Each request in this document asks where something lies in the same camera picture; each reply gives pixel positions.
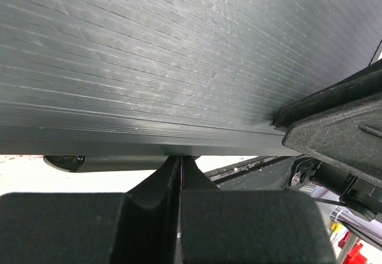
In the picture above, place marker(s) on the black foam-lined carrying case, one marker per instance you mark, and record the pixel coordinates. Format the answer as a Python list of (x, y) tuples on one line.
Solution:
[(170, 77)]

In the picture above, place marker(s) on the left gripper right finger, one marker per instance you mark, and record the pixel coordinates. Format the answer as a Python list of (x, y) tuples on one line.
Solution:
[(248, 226)]

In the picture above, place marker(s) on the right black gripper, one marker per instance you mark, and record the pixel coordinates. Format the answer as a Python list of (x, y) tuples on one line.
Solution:
[(339, 125)]

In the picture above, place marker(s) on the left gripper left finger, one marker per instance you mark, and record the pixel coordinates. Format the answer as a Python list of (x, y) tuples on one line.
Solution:
[(139, 226)]

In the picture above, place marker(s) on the black metal base rail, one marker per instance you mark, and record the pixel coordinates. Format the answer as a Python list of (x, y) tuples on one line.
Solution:
[(269, 173)]

